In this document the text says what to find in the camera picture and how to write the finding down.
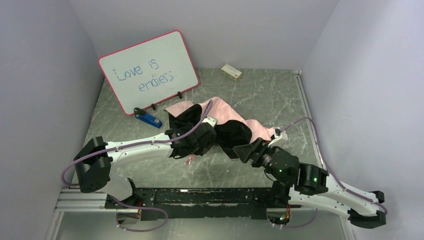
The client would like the blue stapler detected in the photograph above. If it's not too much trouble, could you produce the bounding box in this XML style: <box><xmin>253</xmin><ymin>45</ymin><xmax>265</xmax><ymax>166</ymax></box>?
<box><xmin>133</xmin><ymin>107</ymin><xmax>163</xmax><ymax>129</ymax></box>

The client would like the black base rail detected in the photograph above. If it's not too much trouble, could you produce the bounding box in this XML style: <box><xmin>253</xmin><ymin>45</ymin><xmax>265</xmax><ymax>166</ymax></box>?
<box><xmin>125</xmin><ymin>186</ymin><xmax>291</xmax><ymax>221</ymax></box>

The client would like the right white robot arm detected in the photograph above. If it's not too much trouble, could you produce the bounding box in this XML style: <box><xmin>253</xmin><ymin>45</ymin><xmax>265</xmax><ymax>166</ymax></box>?
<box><xmin>232</xmin><ymin>138</ymin><xmax>387</xmax><ymax>229</ymax></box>

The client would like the pink and black folding umbrella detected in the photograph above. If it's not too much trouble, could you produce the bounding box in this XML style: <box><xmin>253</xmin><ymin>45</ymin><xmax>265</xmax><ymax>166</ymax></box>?
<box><xmin>165</xmin><ymin>96</ymin><xmax>274</xmax><ymax>160</ymax></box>

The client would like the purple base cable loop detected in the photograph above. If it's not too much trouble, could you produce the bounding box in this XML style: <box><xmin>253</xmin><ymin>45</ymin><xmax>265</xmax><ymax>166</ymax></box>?
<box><xmin>109</xmin><ymin>195</ymin><xmax>169</xmax><ymax>233</ymax></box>

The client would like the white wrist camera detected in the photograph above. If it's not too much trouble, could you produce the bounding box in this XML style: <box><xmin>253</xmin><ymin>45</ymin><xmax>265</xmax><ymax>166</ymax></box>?
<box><xmin>202</xmin><ymin>116</ymin><xmax>218</xmax><ymax>128</ymax></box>
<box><xmin>268</xmin><ymin>127</ymin><xmax>289</xmax><ymax>148</ymax></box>

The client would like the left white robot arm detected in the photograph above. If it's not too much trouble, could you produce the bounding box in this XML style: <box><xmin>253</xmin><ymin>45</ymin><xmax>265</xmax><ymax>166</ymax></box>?
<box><xmin>74</xmin><ymin>117</ymin><xmax>217</xmax><ymax>201</ymax></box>

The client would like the pink framed whiteboard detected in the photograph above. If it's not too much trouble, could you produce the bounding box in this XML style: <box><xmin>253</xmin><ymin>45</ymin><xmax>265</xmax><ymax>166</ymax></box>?
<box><xmin>98</xmin><ymin>30</ymin><xmax>200</xmax><ymax>115</ymax></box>

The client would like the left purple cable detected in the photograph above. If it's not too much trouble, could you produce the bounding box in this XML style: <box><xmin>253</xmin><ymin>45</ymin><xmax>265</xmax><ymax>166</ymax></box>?
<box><xmin>60</xmin><ymin>99</ymin><xmax>214</xmax><ymax>188</ymax></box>

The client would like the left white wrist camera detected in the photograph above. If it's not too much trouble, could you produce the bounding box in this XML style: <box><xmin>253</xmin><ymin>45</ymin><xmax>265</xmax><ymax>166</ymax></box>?
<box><xmin>202</xmin><ymin>116</ymin><xmax>218</xmax><ymax>128</ymax></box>

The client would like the small white cardboard box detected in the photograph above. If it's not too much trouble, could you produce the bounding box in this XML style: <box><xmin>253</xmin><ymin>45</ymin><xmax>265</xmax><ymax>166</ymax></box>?
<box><xmin>220</xmin><ymin>64</ymin><xmax>242</xmax><ymax>81</ymax></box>

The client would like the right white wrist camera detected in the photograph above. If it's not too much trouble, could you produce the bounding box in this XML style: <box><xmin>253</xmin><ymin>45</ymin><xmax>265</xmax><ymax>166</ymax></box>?
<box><xmin>268</xmin><ymin>127</ymin><xmax>289</xmax><ymax>148</ymax></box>

